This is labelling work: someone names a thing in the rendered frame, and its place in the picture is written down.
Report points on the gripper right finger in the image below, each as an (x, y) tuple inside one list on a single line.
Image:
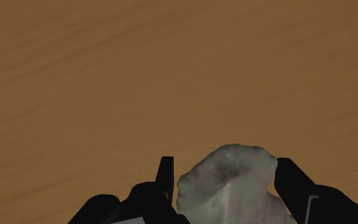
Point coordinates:
[(309, 198)]

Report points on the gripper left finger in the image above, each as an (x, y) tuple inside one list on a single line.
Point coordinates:
[(149, 198)]

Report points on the grey lumpy figure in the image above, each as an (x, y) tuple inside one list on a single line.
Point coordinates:
[(228, 189)]

